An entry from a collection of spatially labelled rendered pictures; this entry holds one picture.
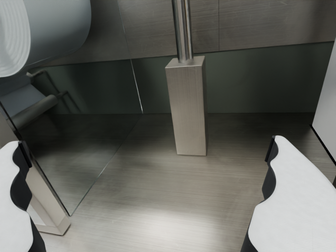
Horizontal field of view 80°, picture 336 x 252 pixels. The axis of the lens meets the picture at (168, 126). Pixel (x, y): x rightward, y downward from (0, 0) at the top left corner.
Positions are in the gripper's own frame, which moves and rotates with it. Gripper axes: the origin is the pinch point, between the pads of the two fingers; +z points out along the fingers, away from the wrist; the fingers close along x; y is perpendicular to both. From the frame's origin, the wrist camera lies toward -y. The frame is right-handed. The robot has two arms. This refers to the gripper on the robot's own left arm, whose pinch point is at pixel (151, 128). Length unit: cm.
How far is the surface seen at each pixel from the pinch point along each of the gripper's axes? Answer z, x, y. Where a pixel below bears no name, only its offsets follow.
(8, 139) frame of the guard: 17.8, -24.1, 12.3
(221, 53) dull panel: 61, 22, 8
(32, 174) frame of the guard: 17.9, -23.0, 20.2
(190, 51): 40.2, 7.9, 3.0
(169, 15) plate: 65, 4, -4
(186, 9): 40.0, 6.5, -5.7
